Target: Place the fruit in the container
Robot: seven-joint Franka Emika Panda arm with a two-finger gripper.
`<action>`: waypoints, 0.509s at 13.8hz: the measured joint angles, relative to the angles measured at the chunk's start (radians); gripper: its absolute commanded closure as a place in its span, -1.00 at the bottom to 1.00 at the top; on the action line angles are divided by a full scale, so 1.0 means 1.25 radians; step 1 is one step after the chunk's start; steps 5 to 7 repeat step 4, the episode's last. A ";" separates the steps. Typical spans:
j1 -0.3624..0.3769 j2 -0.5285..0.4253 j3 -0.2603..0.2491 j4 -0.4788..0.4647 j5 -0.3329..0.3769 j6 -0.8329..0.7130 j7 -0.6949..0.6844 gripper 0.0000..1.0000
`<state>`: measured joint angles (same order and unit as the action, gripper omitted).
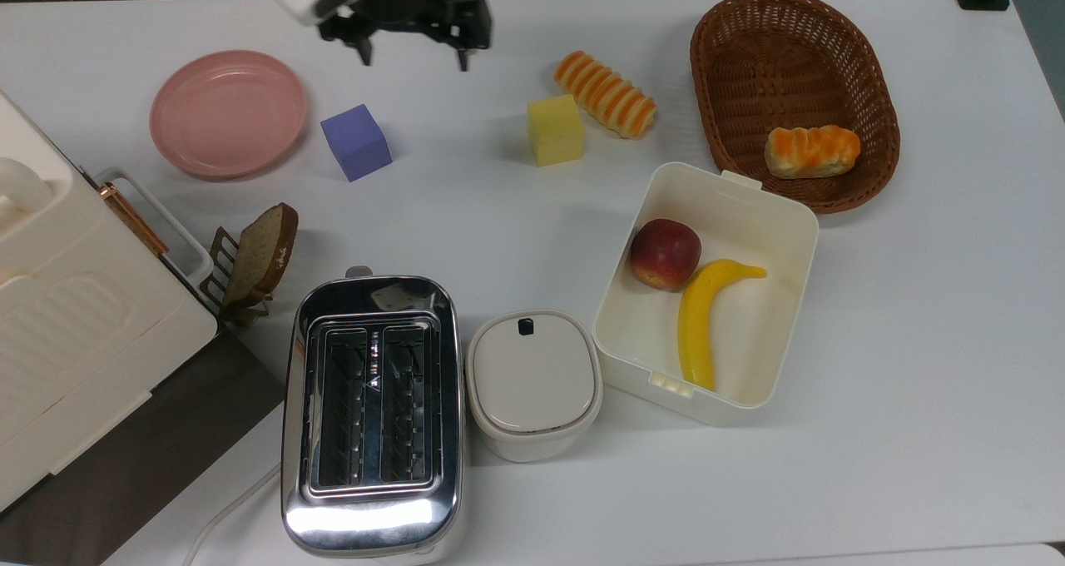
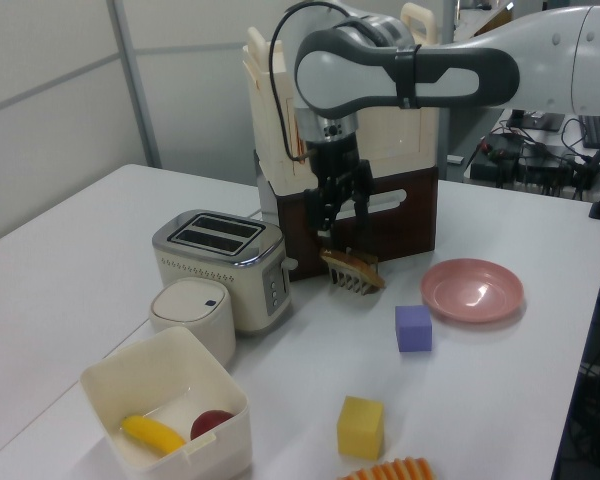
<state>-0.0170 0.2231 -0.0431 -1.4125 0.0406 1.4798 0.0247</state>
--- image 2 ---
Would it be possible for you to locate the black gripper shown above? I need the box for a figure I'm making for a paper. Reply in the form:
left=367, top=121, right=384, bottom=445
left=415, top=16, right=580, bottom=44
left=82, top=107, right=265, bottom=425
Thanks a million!
left=303, top=132, right=377, bottom=239

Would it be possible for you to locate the yellow banana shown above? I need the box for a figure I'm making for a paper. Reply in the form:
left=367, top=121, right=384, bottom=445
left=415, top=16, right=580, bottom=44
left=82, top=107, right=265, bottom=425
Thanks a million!
left=119, top=414, right=187, bottom=456

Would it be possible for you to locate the white rectangular plastic container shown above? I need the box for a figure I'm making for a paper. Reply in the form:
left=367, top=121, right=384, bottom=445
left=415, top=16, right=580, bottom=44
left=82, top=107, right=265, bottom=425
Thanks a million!
left=79, top=326, right=254, bottom=476

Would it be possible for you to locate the brown bread slice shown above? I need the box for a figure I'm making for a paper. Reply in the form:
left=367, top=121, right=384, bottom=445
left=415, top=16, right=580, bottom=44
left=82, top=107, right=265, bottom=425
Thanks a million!
left=319, top=248, right=386, bottom=289

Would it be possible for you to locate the dark brown base cabinet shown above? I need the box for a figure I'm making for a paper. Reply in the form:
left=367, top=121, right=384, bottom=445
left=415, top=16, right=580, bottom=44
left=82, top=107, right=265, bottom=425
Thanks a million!
left=252, top=149, right=440, bottom=282

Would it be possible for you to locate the purple foam cube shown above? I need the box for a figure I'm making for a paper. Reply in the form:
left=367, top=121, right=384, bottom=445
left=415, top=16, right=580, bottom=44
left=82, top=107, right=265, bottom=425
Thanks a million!
left=394, top=304, right=434, bottom=353

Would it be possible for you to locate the chrome and cream toaster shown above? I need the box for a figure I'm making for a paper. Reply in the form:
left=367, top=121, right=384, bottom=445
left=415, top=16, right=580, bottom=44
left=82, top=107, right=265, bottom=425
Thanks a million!
left=151, top=209, right=297, bottom=337

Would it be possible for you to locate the pink plate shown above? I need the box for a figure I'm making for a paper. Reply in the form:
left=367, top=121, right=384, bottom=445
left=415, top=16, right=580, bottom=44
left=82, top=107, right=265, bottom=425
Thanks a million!
left=419, top=258, right=525, bottom=325

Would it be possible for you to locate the black electronics box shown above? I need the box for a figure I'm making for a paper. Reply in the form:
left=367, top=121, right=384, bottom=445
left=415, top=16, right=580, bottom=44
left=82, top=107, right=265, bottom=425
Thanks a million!
left=468, top=144, right=524, bottom=187

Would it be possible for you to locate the small white lidded bin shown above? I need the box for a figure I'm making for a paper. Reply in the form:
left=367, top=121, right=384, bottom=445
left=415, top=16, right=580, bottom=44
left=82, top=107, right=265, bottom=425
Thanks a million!
left=148, top=278, right=238, bottom=371

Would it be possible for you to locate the yellow foam cube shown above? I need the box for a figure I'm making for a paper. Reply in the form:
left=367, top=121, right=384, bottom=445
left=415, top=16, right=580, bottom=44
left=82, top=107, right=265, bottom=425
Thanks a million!
left=336, top=395, right=385, bottom=460

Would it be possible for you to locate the red apple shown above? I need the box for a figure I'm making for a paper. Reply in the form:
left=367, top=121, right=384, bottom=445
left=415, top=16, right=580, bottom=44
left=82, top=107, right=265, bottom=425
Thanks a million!
left=189, top=409, right=235, bottom=441

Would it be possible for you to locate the long orange striped bread roll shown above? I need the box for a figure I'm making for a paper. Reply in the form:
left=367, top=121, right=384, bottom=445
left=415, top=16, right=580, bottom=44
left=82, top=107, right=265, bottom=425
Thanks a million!
left=337, top=455, right=437, bottom=480

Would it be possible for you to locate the white cabinet handle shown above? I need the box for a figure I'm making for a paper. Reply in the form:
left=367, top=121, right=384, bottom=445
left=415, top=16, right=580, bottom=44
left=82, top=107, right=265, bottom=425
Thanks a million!
left=337, top=188, right=407, bottom=219

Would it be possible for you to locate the cream bread box with handles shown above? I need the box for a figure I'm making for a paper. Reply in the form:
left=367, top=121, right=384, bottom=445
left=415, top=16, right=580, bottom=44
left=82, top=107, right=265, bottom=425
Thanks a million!
left=240, top=2, right=441, bottom=196

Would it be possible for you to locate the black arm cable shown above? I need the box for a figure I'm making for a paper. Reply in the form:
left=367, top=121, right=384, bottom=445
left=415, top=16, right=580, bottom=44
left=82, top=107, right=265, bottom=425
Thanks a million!
left=267, top=0, right=362, bottom=164

